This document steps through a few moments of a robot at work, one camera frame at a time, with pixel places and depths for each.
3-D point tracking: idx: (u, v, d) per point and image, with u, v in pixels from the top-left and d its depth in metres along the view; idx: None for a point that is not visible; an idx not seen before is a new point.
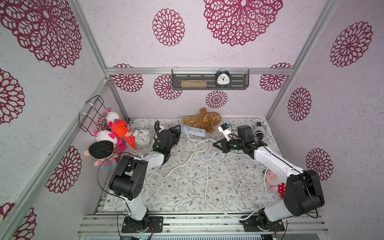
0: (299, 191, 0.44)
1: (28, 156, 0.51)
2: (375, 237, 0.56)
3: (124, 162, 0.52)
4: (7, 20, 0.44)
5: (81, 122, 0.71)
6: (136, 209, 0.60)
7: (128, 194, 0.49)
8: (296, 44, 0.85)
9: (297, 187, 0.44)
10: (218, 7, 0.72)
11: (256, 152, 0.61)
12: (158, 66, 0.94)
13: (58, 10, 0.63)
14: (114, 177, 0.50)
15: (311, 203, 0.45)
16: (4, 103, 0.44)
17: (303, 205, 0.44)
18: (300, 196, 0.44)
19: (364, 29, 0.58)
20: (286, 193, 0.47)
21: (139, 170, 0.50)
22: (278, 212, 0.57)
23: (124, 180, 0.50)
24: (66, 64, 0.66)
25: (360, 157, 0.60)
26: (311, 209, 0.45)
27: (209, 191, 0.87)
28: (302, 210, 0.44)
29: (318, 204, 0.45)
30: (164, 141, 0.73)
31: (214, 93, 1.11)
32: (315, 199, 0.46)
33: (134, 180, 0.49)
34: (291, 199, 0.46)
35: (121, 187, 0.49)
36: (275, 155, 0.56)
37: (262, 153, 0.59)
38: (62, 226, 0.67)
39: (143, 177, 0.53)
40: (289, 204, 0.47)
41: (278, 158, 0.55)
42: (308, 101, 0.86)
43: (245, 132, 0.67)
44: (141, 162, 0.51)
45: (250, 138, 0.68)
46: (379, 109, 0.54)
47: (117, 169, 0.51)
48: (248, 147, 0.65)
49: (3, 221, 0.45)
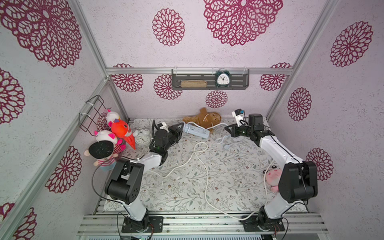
0: (294, 178, 0.46)
1: (28, 156, 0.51)
2: (375, 237, 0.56)
3: (120, 166, 0.51)
4: (7, 20, 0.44)
5: (80, 122, 0.71)
6: (136, 210, 0.60)
7: (125, 199, 0.48)
8: (296, 44, 0.85)
9: (293, 175, 0.46)
10: (218, 7, 0.72)
11: (262, 140, 0.63)
12: (158, 66, 0.94)
13: (58, 10, 0.63)
14: (110, 181, 0.49)
15: (303, 191, 0.47)
16: (4, 102, 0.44)
17: (295, 192, 0.47)
18: (294, 184, 0.46)
19: (364, 29, 0.58)
20: (281, 180, 0.50)
21: (135, 174, 0.49)
22: (277, 207, 0.58)
23: (120, 184, 0.49)
24: (66, 64, 0.66)
25: (361, 157, 0.59)
26: (301, 198, 0.47)
27: (209, 191, 0.87)
28: (293, 197, 0.47)
29: (310, 194, 0.47)
30: (160, 142, 0.71)
31: (214, 93, 1.11)
32: (308, 189, 0.48)
33: (130, 184, 0.48)
34: (285, 185, 0.49)
35: (117, 191, 0.48)
36: (278, 143, 0.58)
37: (267, 141, 0.61)
38: (62, 226, 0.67)
39: (139, 181, 0.51)
40: (282, 190, 0.50)
41: (280, 146, 0.57)
42: (308, 101, 0.86)
43: (256, 120, 0.68)
44: (137, 166, 0.50)
45: (259, 127, 0.70)
46: (379, 109, 0.54)
47: (113, 173, 0.50)
48: (255, 135, 0.67)
49: (3, 221, 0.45)
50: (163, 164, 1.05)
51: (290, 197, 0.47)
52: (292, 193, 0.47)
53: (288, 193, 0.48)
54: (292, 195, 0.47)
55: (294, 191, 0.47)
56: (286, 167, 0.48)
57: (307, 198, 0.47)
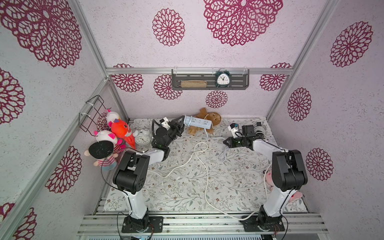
0: (282, 164, 0.51)
1: (28, 156, 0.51)
2: (375, 237, 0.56)
3: (127, 157, 0.54)
4: (7, 20, 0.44)
5: (81, 121, 0.72)
6: (138, 205, 0.61)
7: (132, 188, 0.51)
8: (296, 44, 0.85)
9: (281, 161, 0.52)
10: (218, 7, 0.72)
11: (253, 142, 0.71)
12: (158, 66, 0.94)
13: (58, 10, 0.63)
14: (117, 171, 0.52)
15: (292, 176, 0.51)
16: (4, 103, 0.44)
17: (285, 177, 0.51)
18: (283, 169, 0.51)
19: (364, 29, 0.58)
20: (272, 169, 0.55)
21: (142, 163, 0.52)
22: (274, 201, 0.60)
23: (127, 174, 0.52)
24: (66, 64, 0.66)
25: (361, 157, 0.59)
26: (293, 183, 0.50)
27: (209, 191, 0.87)
28: (284, 182, 0.50)
29: (300, 180, 0.51)
30: (161, 140, 0.72)
31: (214, 93, 1.11)
32: (298, 175, 0.51)
33: (137, 174, 0.51)
34: (276, 173, 0.53)
35: (125, 181, 0.51)
36: (267, 142, 0.66)
37: (256, 141, 0.69)
38: (62, 226, 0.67)
39: (145, 171, 0.55)
40: (275, 180, 0.54)
41: (269, 143, 0.64)
42: (308, 101, 0.86)
43: (248, 128, 0.78)
44: (144, 157, 0.53)
45: (252, 134, 0.79)
46: (379, 109, 0.54)
47: (120, 164, 0.53)
48: (248, 141, 0.74)
49: (3, 220, 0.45)
50: (163, 164, 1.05)
51: (282, 183, 0.50)
52: (282, 178, 0.51)
53: (279, 179, 0.52)
54: (283, 180, 0.50)
55: (284, 177, 0.51)
56: (274, 154, 0.53)
57: (299, 184, 0.51)
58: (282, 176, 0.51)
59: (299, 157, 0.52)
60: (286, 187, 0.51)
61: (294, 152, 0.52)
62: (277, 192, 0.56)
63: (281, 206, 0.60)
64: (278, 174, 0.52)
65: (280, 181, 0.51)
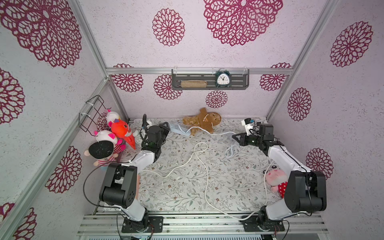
0: (299, 187, 0.45)
1: (28, 156, 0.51)
2: (375, 237, 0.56)
3: (111, 171, 0.49)
4: (7, 20, 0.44)
5: (80, 121, 0.71)
6: (135, 211, 0.60)
7: (122, 203, 0.47)
8: (296, 45, 0.85)
9: (299, 183, 0.45)
10: (218, 7, 0.72)
11: (270, 149, 0.63)
12: (158, 66, 0.94)
13: (58, 10, 0.63)
14: (103, 188, 0.48)
15: (309, 202, 0.45)
16: (4, 103, 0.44)
17: (300, 201, 0.45)
18: (300, 192, 0.45)
19: (364, 29, 0.58)
20: (288, 188, 0.48)
21: (129, 177, 0.48)
22: (279, 210, 0.57)
23: (115, 189, 0.48)
24: (66, 64, 0.66)
25: (361, 157, 0.59)
26: (308, 208, 0.45)
27: (209, 191, 0.87)
28: (298, 206, 0.45)
29: (316, 206, 0.45)
30: (154, 138, 0.70)
31: (214, 93, 1.11)
32: (315, 201, 0.45)
33: (125, 189, 0.47)
34: (291, 194, 0.47)
35: (112, 196, 0.47)
36: (287, 152, 0.59)
37: (275, 150, 0.61)
38: (62, 226, 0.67)
39: (133, 184, 0.50)
40: (288, 200, 0.48)
41: (289, 155, 0.57)
42: (308, 101, 0.86)
43: (266, 130, 0.68)
44: (130, 168, 0.49)
45: (270, 137, 0.70)
46: (379, 109, 0.54)
47: (106, 180, 0.48)
48: (264, 144, 0.67)
49: (3, 221, 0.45)
50: (163, 164, 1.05)
51: (295, 206, 0.45)
52: (296, 201, 0.45)
53: (293, 201, 0.46)
54: (297, 203, 0.45)
55: (299, 201, 0.45)
56: (292, 174, 0.47)
57: (314, 209, 0.45)
58: (298, 200, 0.45)
59: (321, 182, 0.45)
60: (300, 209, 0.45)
61: (316, 175, 0.46)
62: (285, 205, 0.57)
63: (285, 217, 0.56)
64: (293, 196, 0.46)
65: (294, 203, 0.46)
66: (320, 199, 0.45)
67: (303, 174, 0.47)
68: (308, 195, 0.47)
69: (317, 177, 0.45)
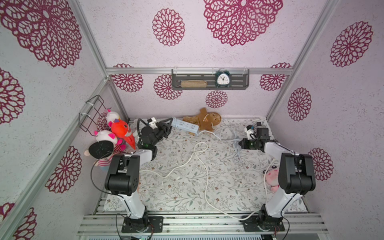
0: (289, 166, 0.51)
1: (28, 156, 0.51)
2: (375, 237, 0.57)
3: (116, 160, 0.53)
4: (7, 20, 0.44)
5: (80, 121, 0.71)
6: (136, 206, 0.61)
7: (128, 189, 0.50)
8: (296, 44, 0.85)
9: (289, 163, 0.51)
10: (218, 7, 0.72)
11: (266, 144, 0.70)
12: (159, 66, 0.94)
13: (58, 10, 0.63)
14: (108, 176, 0.51)
15: (298, 181, 0.50)
16: (4, 103, 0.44)
17: (291, 179, 0.50)
18: (291, 171, 0.50)
19: (364, 29, 0.58)
20: (279, 170, 0.54)
21: (134, 164, 0.52)
22: (276, 204, 0.60)
23: (120, 176, 0.51)
24: (66, 64, 0.66)
25: (361, 157, 0.59)
26: (299, 187, 0.49)
27: (209, 191, 0.87)
28: (289, 184, 0.50)
29: (307, 185, 0.49)
30: (148, 140, 0.74)
31: (214, 93, 1.11)
32: (305, 180, 0.50)
33: (131, 176, 0.50)
34: (282, 175, 0.53)
35: (118, 184, 0.50)
36: (280, 145, 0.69)
37: (269, 144, 0.68)
38: (62, 226, 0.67)
39: (138, 172, 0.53)
40: (280, 182, 0.54)
41: (282, 146, 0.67)
42: (308, 101, 0.86)
43: (263, 130, 0.78)
44: (134, 158, 0.53)
45: (266, 137, 0.78)
46: (379, 109, 0.54)
47: (110, 168, 0.52)
48: (261, 142, 0.74)
49: (3, 221, 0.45)
50: (163, 164, 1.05)
51: (286, 185, 0.50)
52: (287, 179, 0.50)
53: (284, 181, 0.51)
54: (288, 181, 0.50)
55: (290, 179, 0.50)
56: (282, 155, 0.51)
57: (305, 189, 0.49)
58: (288, 178, 0.50)
59: (309, 162, 0.51)
60: (291, 189, 0.50)
61: (305, 156, 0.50)
62: (281, 192, 0.55)
63: (283, 207, 0.58)
64: (284, 175, 0.51)
65: (285, 183, 0.51)
66: (310, 178, 0.50)
67: (292, 155, 0.54)
68: (298, 175, 0.52)
69: (305, 158, 0.51)
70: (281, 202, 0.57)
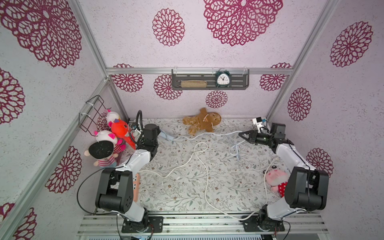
0: (301, 182, 0.46)
1: (28, 156, 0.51)
2: (375, 237, 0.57)
3: (105, 178, 0.47)
4: (7, 20, 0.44)
5: (80, 121, 0.71)
6: (133, 213, 0.59)
7: (120, 208, 0.45)
8: (296, 44, 0.85)
9: (301, 179, 0.46)
10: (218, 7, 0.72)
11: (278, 146, 0.63)
12: (159, 66, 0.94)
13: (58, 10, 0.63)
14: (99, 195, 0.46)
15: (307, 199, 0.46)
16: (4, 103, 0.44)
17: (299, 195, 0.46)
18: (300, 187, 0.46)
19: (364, 29, 0.58)
20: (288, 183, 0.50)
21: (124, 183, 0.46)
22: (279, 208, 0.58)
23: (111, 194, 0.47)
24: (66, 64, 0.66)
25: (361, 157, 0.59)
26: (306, 204, 0.45)
27: (209, 191, 0.87)
28: (296, 200, 0.46)
29: (315, 204, 0.45)
30: (150, 135, 0.69)
31: (214, 93, 1.11)
32: (315, 199, 0.46)
33: (121, 195, 0.45)
34: (290, 189, 0.48)
35: (110, 203, 0.46)
36: (295, 150, 0.59)
37: (283, 147, 0.61)
38: (62, 226, 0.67)
39: (130, 188, 0.49)
40: (287, 195, 0.49)
41: (296, 153, 0.57)
42: (308, 101, 0.86)
43: (278, 128, 0.69)
44: (124, 174, 0.47)
45: (280, 135, 0.70)
46: (379, 109, 0.54)
47: (101, 187, 0.46)
48: (273, 141, 0.67)
49: (3, 220, 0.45)
50: (163, 164, 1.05)
51: (293, 200, 0.46)
52: (295, 194, 0.46)
53: (292, 195, 0.47)
54: (295, 197, 0.46)
55: (298, 196, 0.46)
56: (294, 169, 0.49)
57: (312, 207, 0.45)
58: (296, 194, 0.46)
59: (323, 181, 0.45)
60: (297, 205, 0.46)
61: (320, 174, 0.46)
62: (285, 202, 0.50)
63: (285, 215, 0.56)
64: (292, 190, 0.47)
65: (292, 198, 0.47)
66: (321, 198, 0.45)
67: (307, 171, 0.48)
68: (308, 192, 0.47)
69: (320, 176, 0.45)
70: (283, 209, 0.55)
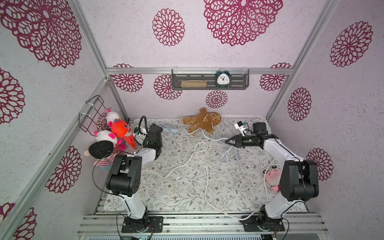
0: (294, 175, 0.47)
1: (28, 156, 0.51)
2: (375, 237, 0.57)
3: (118, 160, 0.52)
4: (7, 20, 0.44)
5: (80, 121, 0.71)
6: (136, 206, 0.61)
7: (128, 191, 0.50)
8: (296, 44, 0.85)
9: (294, 171, 0.47)
10: (218, 7, 0.72)
11: (265, 141, 0.65)
12: (159, 66, 0.94)
13: (58, 10, 0.63)
14: (110, 176, 0.51)
15: (303, 190, 0.47)
16: (4, 103, 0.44)
17: (294, 188, 0.47)
18: (294, 179, 0.47)
19: (364, 29, 0.58)
20: (282, 177, 0.51)
21: (135, 165, 0.51)
22: (277, 205, 0.59)
23: (121, 177, 0.51)
24: (66, 64, 0.66)
25: (361, 157, 0.59)
26: (302, 196, 0.47)
27: (209, 191, 0.87)
28: (292, 193, 0.47)
29: (311, 193, 0.47)
30: (154, 137, 0.75)
31: (214, 93, 1.11)
32: (309, 189, 0.48)
33: (131, 176, 0.50)
34: (285, 183, 0.50)
35: (119, 184, 0.50)
36: (281, 144, 0.61)
37: (270, 142, 0.63)
38: (62, 226, 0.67)
39: (139, 173, 0.53)
40: (283, 189, 0.51)
41: (283, 147, 0.59)
42: (308, 101, 0.86)
43: (259, 126, 0.73)
44: (135, 158, 0.52)
45: (264, 132, 0.73)
46: (379, 109, 0.54)
47: (112, 169, 0.51)
48: (259, 138, 0.69)
49: (3, 220, 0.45)
50: (163, 164, 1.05)
51: (290, 193, 0.47)
52: (291, 188, 0.47)
53: (288, 189, 0.48)
54: (291, 190, 0.47)
55: (294, 188, 0.48)
56: (286, 163, 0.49)
57: (309, 197, 0.47)
58: (292, 187, 0.47)
59: (313, 169, 0.47)
60: (295, 197, 0.47)
61: (309, 163, 0.49)
62: (282, 198, 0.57)
63: (284, 211, 0.57)
64: (287, 184, 0.48)
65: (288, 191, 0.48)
66: (314, 186, 0.47)
67: (297, 163, 0.50)
68: (302, 183, 0.49)
69: (309, 166, 0.48)
70: (281, 205, 0.56)
